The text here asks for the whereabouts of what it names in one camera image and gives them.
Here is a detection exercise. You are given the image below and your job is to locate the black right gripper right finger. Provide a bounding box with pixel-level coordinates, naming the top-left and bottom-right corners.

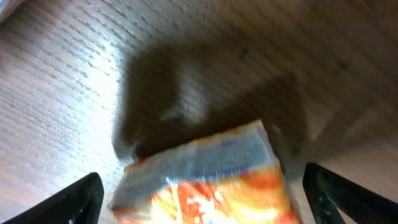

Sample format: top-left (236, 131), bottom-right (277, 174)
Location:
top-left (302, 162), bottom-right (397, 224)

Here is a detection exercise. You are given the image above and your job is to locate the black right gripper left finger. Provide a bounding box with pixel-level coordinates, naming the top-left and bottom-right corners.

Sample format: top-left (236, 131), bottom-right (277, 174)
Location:
top-left (4, 172), bottom-right (104, 224)

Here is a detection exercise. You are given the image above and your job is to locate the orange snack box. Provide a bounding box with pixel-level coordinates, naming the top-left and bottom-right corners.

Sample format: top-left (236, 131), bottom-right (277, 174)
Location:
top-left (108, 120), bottom-right (301, 223)

